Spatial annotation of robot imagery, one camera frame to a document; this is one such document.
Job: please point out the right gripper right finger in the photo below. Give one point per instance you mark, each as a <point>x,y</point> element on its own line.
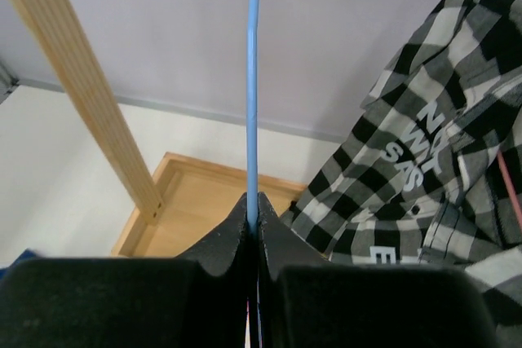
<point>306,301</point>

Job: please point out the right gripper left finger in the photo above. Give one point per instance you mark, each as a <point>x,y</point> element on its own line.
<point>195,299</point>

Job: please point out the light blue wire hanger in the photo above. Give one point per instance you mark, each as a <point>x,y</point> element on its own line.
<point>252,209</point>

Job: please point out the black white checked shirt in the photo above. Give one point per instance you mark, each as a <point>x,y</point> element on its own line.
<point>418,180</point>

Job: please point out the wooden clothes rack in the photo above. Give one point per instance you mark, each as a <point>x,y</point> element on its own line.
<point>180,201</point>

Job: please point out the pink wire hanger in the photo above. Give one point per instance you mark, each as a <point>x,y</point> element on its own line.
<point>506,177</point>

